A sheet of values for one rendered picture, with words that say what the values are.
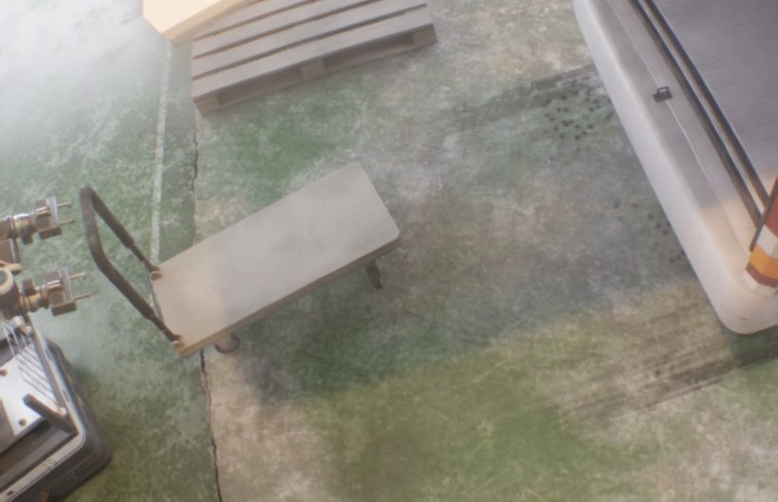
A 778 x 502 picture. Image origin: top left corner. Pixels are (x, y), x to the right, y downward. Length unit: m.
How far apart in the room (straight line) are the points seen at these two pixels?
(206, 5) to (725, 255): 1.52
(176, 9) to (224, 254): 1.80
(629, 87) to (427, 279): 0.95
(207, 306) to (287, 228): 0.39
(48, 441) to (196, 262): 0.85
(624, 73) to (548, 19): 1.06
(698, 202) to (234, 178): 1.89
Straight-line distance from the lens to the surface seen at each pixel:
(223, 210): 3.23
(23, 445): 2.80
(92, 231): 2.38
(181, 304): 2.80
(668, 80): 2.51
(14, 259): 2.57
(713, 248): 2.17
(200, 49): 3.79
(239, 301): 2.70
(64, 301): 2.36
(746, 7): 2.67
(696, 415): 2.52
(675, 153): 2.33
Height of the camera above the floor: 2.35
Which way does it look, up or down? 54 degrees down
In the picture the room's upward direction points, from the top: 20 degrees counter-clockwise
